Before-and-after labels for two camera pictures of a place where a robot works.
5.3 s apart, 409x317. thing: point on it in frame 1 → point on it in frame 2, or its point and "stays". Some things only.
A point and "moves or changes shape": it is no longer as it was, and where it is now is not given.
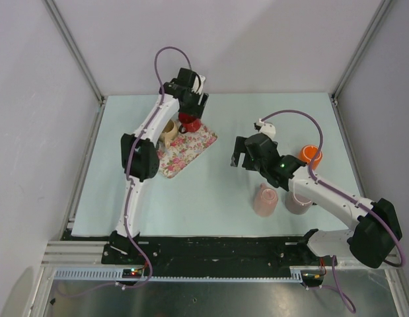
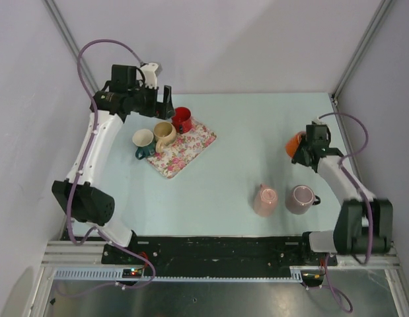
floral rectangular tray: (184, 150) stays
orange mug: (307, 154) moves or changes shape
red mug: (189, 123) moves or changes shape
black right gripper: (240, 148) → (298, 158)
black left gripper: (196, 109) → (157, 109)
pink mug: (265, 201) stays
